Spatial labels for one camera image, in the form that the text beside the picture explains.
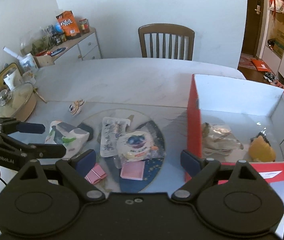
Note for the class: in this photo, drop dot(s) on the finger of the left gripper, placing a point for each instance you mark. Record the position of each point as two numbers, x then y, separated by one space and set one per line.
12 125
44 151

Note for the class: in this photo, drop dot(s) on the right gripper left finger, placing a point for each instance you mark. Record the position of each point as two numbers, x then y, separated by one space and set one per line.
70 173

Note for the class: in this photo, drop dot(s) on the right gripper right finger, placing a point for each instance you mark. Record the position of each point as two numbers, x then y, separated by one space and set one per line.
206 173

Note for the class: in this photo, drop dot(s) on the white green printed pouch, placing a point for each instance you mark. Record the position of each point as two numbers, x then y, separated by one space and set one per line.
71 137

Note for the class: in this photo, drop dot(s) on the silver foil snack bag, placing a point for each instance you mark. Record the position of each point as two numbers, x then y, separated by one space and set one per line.
219 139

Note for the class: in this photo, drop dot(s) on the round cartoon face packet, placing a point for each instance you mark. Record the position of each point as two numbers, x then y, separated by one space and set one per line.
137 146

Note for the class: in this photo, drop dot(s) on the yellow plush toy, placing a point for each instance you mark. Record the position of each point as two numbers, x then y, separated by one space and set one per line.
260 151

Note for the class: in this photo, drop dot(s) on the pink binder clip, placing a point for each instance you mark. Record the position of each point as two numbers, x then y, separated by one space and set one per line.
95 175

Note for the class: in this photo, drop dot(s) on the pot with glass lid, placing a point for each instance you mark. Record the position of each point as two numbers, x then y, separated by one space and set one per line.
18 103

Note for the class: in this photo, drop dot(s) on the white mug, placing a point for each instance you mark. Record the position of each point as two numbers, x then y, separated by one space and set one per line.
12 78

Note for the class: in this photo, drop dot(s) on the white text sachet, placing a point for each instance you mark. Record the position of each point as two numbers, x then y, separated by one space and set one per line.
112 129

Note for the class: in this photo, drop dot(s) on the pink sticky note pad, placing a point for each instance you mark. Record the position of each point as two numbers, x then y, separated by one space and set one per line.
133 170

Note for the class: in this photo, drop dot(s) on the small cartoon figurine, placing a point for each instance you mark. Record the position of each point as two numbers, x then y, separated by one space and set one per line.
76 107

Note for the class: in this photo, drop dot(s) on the white printed cup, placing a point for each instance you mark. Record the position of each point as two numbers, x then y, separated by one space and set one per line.
28 63

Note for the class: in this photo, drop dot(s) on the red cardboard box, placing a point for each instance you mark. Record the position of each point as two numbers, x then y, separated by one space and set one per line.
248 108

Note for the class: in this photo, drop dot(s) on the glass terrarium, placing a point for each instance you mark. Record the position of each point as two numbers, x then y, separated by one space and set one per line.
35 42

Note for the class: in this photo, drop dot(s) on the white sideboard cabinet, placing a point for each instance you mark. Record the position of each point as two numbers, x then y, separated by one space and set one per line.
72 51

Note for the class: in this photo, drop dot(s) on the orange red floor mat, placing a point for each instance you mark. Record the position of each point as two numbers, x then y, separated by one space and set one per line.
260 65

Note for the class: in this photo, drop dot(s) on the orange snack bag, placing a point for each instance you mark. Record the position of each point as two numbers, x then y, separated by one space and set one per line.
68 24

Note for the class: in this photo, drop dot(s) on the red sauce jar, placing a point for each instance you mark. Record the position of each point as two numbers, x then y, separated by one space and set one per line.
84 26

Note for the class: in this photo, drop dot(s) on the brown wooden chair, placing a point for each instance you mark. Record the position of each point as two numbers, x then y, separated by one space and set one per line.
166 41

